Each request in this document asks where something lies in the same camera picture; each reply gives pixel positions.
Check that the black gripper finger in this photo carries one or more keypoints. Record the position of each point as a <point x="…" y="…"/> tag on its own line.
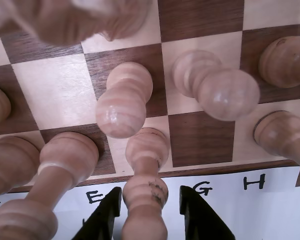
<point x="202" y="222"/>
<point x="102" y="222"/>

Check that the light wooden bishop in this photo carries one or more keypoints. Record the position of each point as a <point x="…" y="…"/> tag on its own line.
<point x="142" y="200"/>

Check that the white paper letter strip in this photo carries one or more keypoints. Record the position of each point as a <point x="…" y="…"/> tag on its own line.
<point x="252" y="212"/>

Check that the light wooden king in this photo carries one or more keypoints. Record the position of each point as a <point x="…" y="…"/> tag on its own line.
<point x="67" y="155"/>

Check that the wooden chessboard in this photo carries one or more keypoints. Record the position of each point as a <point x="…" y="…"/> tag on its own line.
<point x="202" y="137"/>

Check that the light wooden queen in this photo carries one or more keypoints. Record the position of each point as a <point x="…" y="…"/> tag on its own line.
<point x="10" y="162"/>

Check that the light wooden rook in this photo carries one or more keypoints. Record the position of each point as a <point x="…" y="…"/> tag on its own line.
<point x="282" y="137"/>

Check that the light wooden knight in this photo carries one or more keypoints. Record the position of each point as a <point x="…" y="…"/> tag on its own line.
<point x="77" y="20"/>

